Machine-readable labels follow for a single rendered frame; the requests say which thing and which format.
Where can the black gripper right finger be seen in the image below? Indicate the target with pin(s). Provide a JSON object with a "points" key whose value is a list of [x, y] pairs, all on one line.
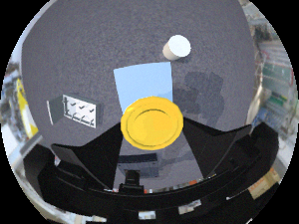
{"points": [[210, 145]]}

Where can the white dish rack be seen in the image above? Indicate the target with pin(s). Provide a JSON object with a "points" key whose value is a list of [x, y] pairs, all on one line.
{"points": [[75, 107]]}

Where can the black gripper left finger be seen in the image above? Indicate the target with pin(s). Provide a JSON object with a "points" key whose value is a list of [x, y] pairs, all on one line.
{"points": [[99, 157]]}

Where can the light blue flat mat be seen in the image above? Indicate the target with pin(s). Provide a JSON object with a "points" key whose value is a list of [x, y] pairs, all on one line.
{"points": [[144, 80]]}

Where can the yellow plate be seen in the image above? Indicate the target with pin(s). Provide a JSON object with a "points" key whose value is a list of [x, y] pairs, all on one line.
{"points": [[151, 122]]}

